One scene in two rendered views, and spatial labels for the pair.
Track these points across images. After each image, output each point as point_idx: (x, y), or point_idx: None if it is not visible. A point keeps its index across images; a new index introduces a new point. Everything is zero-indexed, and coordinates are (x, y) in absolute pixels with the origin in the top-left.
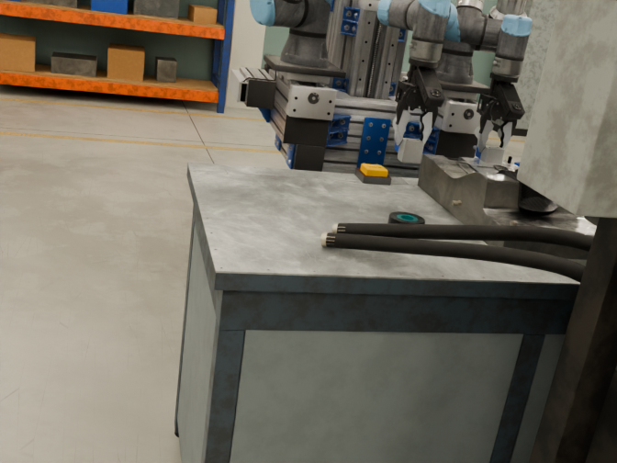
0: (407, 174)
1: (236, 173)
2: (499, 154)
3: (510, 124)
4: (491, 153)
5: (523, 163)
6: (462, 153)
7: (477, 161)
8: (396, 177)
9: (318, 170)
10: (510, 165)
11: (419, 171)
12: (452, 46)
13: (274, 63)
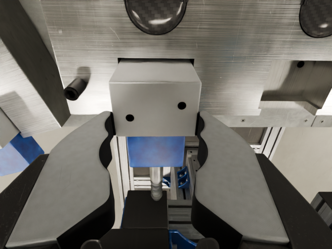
0: (183, 214)
1: None
2: (134, 72)
3: (39, 224)
4: (176, 73)
5: None
6: (119, 237)
7: (216, 74)
8: (323, 122)
9: (327, 196)
10: (86, 39)
11: (167, 219)
12: None
13: None
